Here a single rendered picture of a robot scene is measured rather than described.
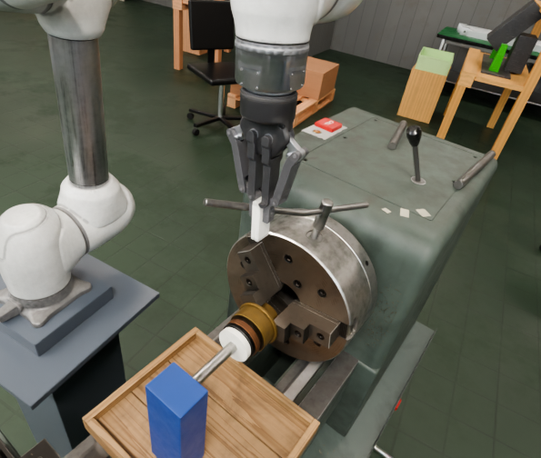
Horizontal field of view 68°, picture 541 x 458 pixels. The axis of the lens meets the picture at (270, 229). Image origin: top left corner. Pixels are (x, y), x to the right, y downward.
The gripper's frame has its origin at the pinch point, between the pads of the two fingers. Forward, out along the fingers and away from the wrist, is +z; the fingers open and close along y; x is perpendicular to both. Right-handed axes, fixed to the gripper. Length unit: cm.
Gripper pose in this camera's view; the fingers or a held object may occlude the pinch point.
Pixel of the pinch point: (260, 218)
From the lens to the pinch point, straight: 63.2
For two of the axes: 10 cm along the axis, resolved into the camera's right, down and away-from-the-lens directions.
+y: 8.0, 3.8, -4.6
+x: 6.0, -4.2, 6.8
